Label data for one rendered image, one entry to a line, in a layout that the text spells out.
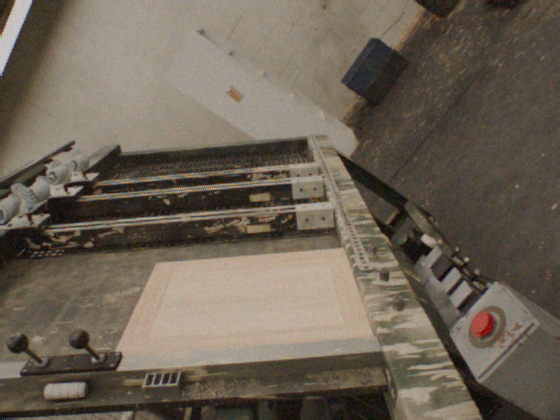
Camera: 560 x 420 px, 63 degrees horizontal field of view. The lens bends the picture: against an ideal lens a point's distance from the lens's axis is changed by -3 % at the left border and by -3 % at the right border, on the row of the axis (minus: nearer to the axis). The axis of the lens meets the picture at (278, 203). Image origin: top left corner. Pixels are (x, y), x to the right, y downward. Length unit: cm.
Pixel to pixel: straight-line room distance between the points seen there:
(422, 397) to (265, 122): 426
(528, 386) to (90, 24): 637
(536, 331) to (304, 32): 569
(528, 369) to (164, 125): 613
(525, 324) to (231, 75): 438
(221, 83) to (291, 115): 79
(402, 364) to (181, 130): 584
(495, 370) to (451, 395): 18
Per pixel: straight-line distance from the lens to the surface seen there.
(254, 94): 486
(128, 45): 652
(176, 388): 97
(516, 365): 73
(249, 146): 269
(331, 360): 97
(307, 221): 157
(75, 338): 95
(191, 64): 490
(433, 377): 91
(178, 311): 120
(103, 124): 684
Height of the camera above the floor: 142
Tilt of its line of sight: 12 degrees down
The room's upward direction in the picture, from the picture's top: 58 degrees counter-clockwise
